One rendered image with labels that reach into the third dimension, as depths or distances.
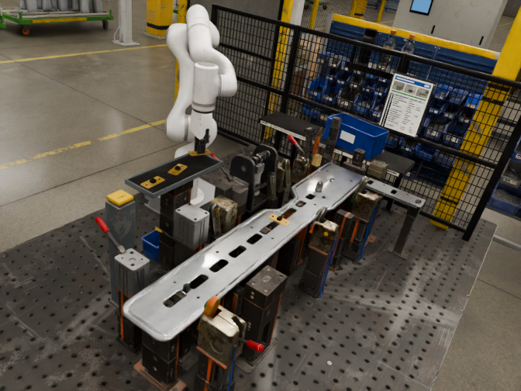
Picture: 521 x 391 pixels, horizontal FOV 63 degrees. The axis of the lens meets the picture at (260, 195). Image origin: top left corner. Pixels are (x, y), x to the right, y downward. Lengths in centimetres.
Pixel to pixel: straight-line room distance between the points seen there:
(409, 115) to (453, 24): 593
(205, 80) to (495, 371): 233
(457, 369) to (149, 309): 203
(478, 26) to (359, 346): 700
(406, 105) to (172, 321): 168
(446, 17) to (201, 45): 692
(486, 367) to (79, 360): 226
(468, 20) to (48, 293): 752
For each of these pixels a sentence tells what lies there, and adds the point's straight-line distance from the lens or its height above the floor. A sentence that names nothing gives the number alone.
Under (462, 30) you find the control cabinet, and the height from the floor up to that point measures 118.
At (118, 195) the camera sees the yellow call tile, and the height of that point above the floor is 116.
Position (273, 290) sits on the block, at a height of 103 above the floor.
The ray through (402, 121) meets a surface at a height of 122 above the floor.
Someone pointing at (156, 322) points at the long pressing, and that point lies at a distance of 123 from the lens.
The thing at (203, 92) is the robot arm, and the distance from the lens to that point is 153.
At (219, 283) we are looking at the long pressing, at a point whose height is 100.
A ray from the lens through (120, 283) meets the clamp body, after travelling 138.
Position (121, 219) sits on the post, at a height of 110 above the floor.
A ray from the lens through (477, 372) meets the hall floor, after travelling 292.
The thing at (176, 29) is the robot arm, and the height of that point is 156.
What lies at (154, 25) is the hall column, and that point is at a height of 23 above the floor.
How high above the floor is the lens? 191
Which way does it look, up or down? 30 degrees down
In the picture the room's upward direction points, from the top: 10 degrees clockwise
